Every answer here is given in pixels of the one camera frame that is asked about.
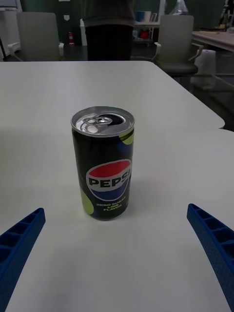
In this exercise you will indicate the red fire extinguisher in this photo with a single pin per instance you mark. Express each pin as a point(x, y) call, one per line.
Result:
point(71, 39)

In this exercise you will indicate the white paper roll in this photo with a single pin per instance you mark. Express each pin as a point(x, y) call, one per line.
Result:
point(206, 62)

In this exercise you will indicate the person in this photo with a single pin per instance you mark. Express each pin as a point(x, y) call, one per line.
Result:
point(109, 36)

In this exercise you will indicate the black can with green spots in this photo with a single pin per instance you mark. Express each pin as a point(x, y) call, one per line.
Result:
point(104, 170)

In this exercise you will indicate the pale wooden table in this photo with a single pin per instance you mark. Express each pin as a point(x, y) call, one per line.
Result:
point(217, 39)

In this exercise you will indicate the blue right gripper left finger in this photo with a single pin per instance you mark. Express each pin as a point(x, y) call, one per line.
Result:
point(17, 246)

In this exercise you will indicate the grey office chair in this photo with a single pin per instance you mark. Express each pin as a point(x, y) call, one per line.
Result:
point(175, 41)
point(36, 36)

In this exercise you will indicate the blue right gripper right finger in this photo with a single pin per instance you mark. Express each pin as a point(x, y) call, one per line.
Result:
point(217, 234)

